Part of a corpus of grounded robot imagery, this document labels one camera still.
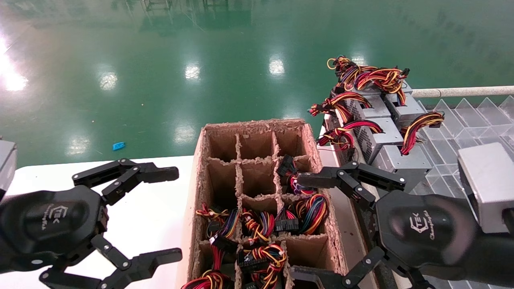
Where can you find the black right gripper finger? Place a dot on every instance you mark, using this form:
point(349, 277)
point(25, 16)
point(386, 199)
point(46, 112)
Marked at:
point(317, 279)

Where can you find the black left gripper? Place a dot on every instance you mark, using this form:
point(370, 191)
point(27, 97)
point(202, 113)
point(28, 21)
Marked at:
point(40, 224)

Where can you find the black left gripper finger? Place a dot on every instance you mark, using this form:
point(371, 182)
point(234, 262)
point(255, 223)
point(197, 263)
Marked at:
point(156, 259)

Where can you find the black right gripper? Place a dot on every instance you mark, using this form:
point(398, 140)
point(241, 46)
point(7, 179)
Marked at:
point(425, 228)

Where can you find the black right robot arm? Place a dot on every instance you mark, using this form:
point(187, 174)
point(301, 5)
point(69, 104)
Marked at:
point(502, 261)

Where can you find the blue scrap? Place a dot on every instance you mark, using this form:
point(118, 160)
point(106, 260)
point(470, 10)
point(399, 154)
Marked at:
point(119, 146)

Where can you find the cardboard divider box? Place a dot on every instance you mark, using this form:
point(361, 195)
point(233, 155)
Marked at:
point(257, 176)

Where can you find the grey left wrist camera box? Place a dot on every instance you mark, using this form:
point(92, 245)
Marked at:
point(6, 164)

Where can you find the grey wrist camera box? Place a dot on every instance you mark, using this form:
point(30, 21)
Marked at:
point(6, 164)
point(490, 184)

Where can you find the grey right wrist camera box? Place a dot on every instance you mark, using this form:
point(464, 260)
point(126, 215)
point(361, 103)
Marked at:
point(490, 184)

